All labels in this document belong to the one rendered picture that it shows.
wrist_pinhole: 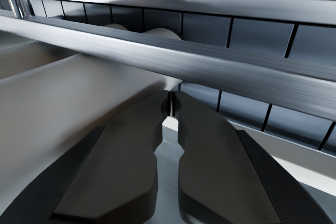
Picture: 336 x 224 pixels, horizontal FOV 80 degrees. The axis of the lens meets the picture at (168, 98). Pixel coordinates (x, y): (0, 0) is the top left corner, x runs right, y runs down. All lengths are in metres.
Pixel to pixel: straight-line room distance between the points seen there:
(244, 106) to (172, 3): 0.10
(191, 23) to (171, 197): 0.33
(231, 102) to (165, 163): 0.21
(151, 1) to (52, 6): 0.14
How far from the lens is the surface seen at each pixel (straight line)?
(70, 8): 0.26
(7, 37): 0.24
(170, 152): 0.33
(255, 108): 0.17
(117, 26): 0.20
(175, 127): 0.16
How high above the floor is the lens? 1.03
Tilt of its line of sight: 46 degrees down
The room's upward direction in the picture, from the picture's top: 129 degrees counter-clockwise
